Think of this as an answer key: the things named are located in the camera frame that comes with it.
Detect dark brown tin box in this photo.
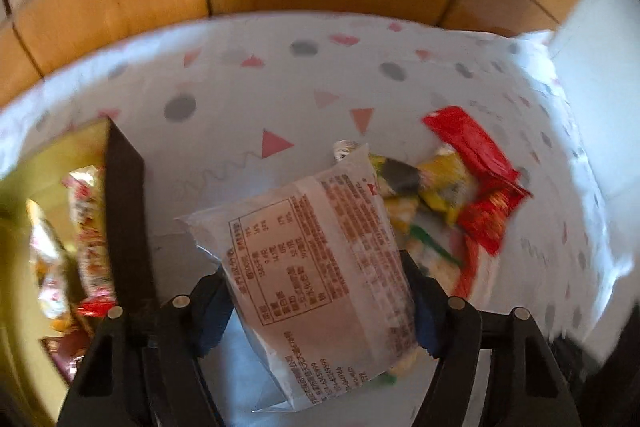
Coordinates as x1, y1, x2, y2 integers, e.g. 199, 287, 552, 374
0, 117, 161, 427

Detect translucent white pastry packet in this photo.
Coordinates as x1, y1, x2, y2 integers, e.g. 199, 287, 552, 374
175, 142, 418, 413

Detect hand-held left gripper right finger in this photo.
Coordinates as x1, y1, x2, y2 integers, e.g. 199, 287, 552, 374
399, 251, 583, 427

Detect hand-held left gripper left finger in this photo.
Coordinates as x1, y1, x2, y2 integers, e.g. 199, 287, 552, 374
57, 272, 236, 427

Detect white patterned tablecloth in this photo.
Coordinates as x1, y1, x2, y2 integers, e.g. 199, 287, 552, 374
0, 14, 608, 427

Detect yellow cone snack packet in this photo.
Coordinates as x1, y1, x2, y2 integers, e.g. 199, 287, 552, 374
370, 147, 476, 225

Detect small clear candy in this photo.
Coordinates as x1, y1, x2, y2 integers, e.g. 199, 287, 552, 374
332, 139, 368, 162

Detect brown red snack packet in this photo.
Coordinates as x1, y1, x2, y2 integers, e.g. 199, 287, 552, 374
42, 332, 93, 383

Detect white packet red print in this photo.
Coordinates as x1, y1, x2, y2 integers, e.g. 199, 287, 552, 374
415, 232, 496, 298

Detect shiny red candy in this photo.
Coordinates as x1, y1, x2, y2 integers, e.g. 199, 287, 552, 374
457, 184, 532, 258

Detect orange clear snack packet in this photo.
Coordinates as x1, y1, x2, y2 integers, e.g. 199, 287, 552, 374
27, 202, 76, 333

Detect rice cracker packet red ends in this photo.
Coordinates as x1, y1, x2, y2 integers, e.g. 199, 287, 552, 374
62, 164, 118, 318

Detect clear square cracker packet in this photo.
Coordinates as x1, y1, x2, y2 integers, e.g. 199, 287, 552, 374
392, 342, 431, 377

